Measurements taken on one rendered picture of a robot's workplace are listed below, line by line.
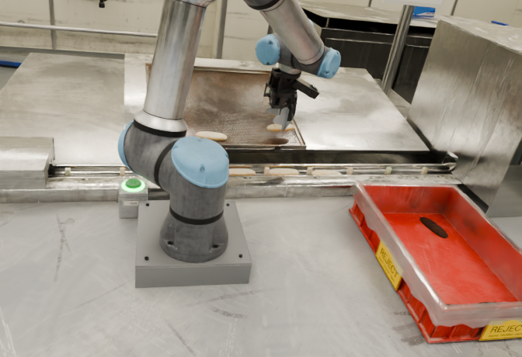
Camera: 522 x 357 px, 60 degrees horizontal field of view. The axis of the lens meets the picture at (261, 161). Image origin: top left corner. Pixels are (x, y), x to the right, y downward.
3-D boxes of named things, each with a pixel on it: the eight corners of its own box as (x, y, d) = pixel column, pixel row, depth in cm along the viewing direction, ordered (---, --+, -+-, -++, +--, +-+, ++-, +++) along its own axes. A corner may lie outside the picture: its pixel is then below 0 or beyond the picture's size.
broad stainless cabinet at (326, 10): (294, 157, 337) (323, 16, 288) (260, 102, 424) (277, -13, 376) (505, 157, 391) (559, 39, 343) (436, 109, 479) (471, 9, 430)
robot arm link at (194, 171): (197, 227, 90) (203, 168, 84) (151, 199, 97) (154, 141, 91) (236, 205, 99) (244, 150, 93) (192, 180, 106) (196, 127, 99)
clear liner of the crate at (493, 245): (426, 348, 91) (441, 313, 87) (343, 207, 133) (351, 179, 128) (562, 338, 99) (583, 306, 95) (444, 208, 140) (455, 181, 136)
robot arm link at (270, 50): (287, 45, 113) (311, 35, 121) (252, 33, 119) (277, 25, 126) (285, 74, 118) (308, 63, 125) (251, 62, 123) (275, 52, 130)
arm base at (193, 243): (227, 265, 96) (232, 227, 92) (154, 260, 95) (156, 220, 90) (227, 223, 110) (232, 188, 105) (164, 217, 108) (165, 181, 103)
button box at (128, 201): (116, 230, 116) (116, 193, 111) (116, 212, 122) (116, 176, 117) (149, 229, 118) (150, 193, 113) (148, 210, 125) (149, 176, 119)
